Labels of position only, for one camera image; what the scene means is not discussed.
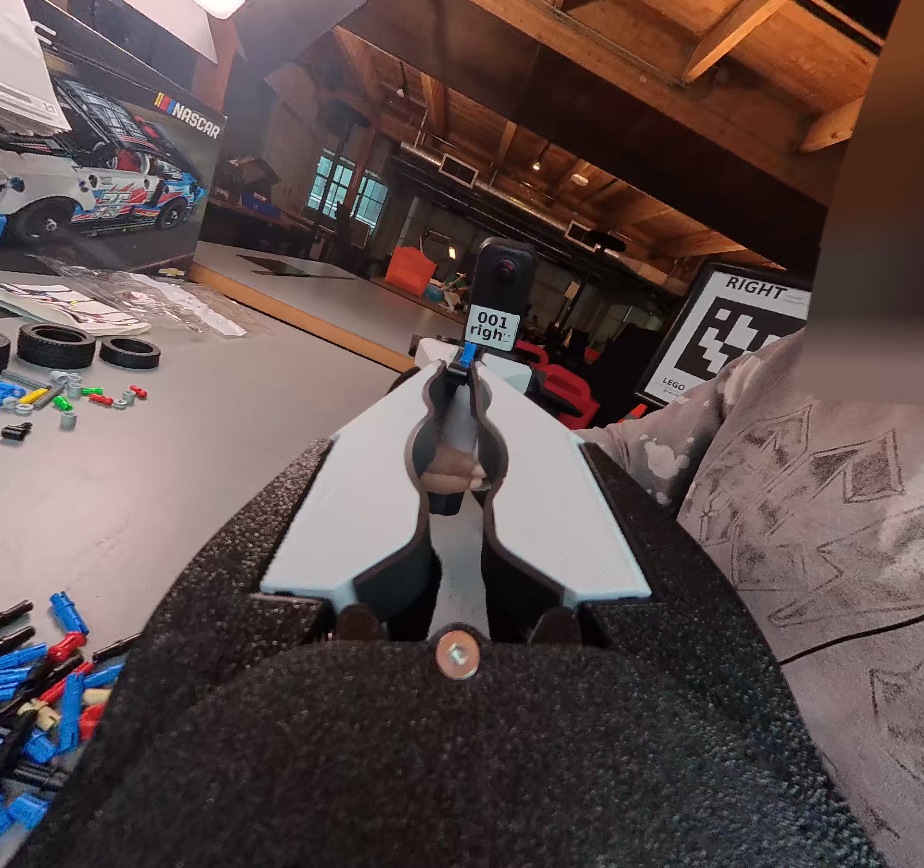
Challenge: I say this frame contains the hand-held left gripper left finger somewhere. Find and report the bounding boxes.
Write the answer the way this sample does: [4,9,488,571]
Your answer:
[258,361,446,639]

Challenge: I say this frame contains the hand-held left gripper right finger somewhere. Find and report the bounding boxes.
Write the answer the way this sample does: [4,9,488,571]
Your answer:
[471,361,654,639]

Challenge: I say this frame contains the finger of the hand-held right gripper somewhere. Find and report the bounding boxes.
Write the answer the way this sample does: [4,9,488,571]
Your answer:
[481,348,537,394]
[415,337,464,378]

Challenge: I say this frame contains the person's right forearm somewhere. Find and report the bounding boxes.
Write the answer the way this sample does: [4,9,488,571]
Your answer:
[577,327,813,515]

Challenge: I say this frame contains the grey desk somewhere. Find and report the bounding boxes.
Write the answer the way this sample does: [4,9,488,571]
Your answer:
[0,269,492,868]

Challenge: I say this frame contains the person's right hand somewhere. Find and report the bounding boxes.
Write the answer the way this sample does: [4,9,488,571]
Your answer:
[421,444,493,495]

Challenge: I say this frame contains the red plastic object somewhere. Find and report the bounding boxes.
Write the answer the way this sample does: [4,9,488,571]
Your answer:
[534,359,602,430]

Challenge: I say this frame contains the grey table with wooden edge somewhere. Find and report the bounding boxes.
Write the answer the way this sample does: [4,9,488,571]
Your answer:
[189,240,466,372]

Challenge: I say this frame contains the window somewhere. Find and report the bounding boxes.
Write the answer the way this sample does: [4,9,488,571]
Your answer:
[307,148,391,235]

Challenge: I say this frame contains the framed black-white marker sign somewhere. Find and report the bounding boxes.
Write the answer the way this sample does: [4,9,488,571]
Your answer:
[637,262,813,408]

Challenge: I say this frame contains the clear plastic bag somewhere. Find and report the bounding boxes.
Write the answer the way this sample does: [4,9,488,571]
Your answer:
[32,253,250,338]

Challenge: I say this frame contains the thin black rubber toy tire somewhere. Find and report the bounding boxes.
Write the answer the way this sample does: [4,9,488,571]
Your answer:
[100,336,161,370]

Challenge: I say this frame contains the pile of colourful toy pins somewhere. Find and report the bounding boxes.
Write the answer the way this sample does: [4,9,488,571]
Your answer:
[0,590,145,840]

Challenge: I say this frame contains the scattered small toy parts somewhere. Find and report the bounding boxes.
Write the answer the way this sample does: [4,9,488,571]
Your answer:
[0,369,149,445]

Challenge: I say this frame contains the black toy set box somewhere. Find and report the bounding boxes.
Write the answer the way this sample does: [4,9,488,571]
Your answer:
[0,38,228,284]

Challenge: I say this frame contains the colourful printed booklet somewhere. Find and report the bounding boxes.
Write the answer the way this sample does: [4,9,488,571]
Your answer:
[0,282,151,336]

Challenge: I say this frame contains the instruction booklet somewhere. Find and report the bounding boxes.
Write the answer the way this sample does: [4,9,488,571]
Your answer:
[0,0,73,134]

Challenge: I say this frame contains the black drawstring with toggle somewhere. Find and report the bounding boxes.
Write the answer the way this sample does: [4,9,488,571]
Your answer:
[778,626,924,667]

